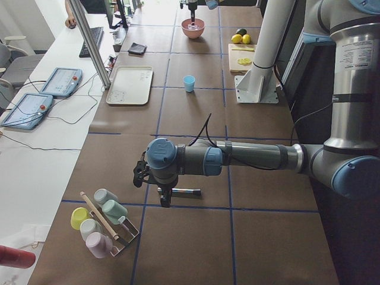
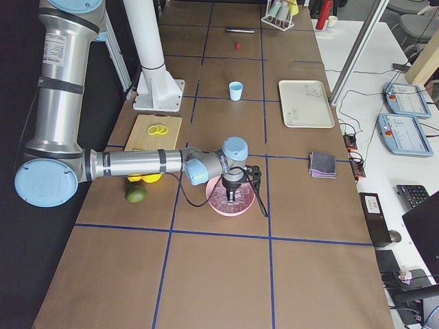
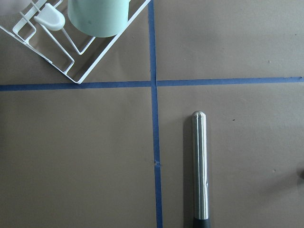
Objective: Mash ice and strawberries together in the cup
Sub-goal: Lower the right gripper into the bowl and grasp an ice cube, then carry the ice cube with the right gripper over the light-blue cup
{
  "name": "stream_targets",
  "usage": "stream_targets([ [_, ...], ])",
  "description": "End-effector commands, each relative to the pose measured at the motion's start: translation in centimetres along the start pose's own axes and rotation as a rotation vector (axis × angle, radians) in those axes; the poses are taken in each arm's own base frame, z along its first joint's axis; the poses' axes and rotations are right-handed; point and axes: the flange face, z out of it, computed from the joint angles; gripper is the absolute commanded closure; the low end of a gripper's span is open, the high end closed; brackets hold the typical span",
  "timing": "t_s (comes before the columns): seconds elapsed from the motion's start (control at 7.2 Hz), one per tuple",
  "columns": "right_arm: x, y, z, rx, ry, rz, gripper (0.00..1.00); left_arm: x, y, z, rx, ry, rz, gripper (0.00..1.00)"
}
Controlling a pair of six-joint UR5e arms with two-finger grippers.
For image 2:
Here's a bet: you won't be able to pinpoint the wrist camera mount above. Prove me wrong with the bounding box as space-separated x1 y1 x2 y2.
245 165 262 188

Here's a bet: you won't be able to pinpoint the black laptop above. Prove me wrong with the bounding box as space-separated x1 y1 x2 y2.
402 192 439 275

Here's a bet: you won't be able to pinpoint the yellow plastic cup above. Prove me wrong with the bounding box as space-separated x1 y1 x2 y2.
287 0 299 16

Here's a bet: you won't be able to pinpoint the black box with label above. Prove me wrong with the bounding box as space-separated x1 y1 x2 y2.
359 193 392 247

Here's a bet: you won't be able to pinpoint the blue teach pendant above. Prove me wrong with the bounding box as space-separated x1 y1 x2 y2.
383 82 431 119
377 113 434 157

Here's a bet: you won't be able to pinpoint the white wire cup rack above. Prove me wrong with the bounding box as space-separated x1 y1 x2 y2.
261 1 294 32

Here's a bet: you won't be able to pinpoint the black keyboard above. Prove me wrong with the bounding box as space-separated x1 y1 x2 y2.
396 184 429 210

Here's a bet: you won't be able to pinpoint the yellow lemon slices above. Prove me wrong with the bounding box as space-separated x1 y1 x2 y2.
147 124 169 136

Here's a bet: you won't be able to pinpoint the aluminium frame post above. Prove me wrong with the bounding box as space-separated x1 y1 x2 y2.
329 0 389 106

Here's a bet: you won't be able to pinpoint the pink bowl of ice cubes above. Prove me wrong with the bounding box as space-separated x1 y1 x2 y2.
206 176 256 217

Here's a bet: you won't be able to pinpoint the white pillar with base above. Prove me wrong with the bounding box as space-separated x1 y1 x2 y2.
123 0 185 112

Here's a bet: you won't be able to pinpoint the cream bear serving tray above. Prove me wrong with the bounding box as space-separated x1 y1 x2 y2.
278 80 335 129

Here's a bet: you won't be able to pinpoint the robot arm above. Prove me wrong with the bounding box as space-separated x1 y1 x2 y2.
14 1 248 207

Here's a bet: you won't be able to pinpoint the light blue plastic cup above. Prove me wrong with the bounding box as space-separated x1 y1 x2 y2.
228 81 244 101

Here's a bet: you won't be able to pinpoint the mint green plastic cup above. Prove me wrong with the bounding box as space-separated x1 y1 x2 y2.
267 1 281 17

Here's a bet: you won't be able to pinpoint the wooden cutting board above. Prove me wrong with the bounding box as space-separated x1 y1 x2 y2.
125 114 182 151

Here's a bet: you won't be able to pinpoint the small white cup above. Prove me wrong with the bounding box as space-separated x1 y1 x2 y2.
327 15 338 28

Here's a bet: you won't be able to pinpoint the lower blue teach pendant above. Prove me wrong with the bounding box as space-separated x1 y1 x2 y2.
377 113 434 157

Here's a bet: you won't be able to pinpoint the upper blue teach pendant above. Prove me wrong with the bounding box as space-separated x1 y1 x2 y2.
383 82 431 119

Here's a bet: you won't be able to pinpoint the red bottle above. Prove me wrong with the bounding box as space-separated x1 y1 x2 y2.
316 0 333 30

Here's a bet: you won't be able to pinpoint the grey plastic cup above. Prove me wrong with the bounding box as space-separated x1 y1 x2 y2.
276 1 289 21

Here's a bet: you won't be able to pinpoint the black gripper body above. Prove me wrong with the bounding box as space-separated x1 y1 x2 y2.
222 168 246 193

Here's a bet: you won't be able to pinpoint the grey and purple folded cloth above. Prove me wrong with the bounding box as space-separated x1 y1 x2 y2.
309 151 337 179

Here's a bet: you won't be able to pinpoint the computer mouse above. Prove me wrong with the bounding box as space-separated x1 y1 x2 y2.
388 230 402 243

